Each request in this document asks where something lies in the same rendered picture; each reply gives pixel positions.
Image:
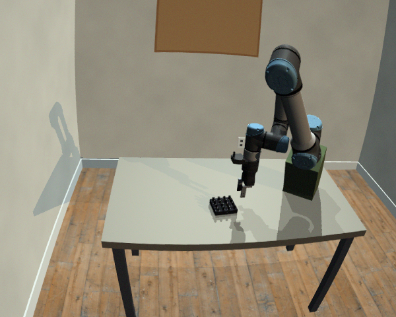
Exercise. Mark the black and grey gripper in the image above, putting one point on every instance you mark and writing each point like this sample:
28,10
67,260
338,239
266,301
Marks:
250,163

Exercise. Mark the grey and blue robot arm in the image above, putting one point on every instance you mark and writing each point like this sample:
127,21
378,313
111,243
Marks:
281,75

